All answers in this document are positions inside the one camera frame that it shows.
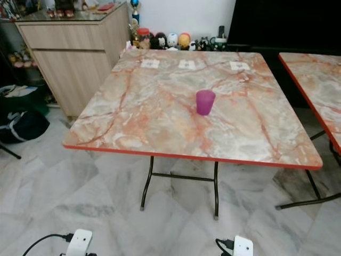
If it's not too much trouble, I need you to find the black stand leg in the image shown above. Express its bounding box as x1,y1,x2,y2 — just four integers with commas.
0,144,22,160

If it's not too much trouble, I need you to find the orange yellow round doll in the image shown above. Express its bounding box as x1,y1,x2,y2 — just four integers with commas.
178,33,191,50

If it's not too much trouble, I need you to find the purple plastic cup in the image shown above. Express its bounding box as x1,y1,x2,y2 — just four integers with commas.
196,90,216,116

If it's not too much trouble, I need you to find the green mug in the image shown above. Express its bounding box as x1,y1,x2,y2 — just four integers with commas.
213,37,226,51

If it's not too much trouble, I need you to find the blue trophy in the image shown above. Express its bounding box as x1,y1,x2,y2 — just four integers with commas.
130,0,140,22

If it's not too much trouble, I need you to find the black and white plush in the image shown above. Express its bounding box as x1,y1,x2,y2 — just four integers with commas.
153,33,167,50

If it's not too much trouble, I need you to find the white paper marker tag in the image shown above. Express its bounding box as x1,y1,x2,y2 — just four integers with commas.
230,62,250,71
178,60,197,70
141,59,160,69

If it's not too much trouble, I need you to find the white round doll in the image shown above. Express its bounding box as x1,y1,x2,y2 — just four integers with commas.
167,33,179,50

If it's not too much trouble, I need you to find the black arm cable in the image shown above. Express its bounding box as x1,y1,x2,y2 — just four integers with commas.
23,233,75,256
216,238,236,254

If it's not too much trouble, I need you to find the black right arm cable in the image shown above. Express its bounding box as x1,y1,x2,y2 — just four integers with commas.
216,238,236,254

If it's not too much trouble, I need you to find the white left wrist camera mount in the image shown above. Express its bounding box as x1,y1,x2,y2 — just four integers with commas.
69,229,93,256

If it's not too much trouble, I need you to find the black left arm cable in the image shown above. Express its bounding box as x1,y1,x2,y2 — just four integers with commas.
23,233,75,256

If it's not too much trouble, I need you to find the jar with red lid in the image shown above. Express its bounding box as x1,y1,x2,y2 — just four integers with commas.
137,28,150,50

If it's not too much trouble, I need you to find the small gold trophy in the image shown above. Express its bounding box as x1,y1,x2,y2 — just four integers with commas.
129,19,138,46

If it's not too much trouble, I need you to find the black bag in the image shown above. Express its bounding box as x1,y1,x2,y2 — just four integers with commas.
0,109,50,143

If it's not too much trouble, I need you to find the light wooden cabinet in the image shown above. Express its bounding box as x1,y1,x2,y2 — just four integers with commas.
15,3,131,118

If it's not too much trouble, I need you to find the black television screen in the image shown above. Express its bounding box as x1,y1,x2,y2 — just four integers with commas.
226,0,341,50

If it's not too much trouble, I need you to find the black metal table leg frame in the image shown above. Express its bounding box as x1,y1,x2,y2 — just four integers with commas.
275,130,341,210
140,156,220,220

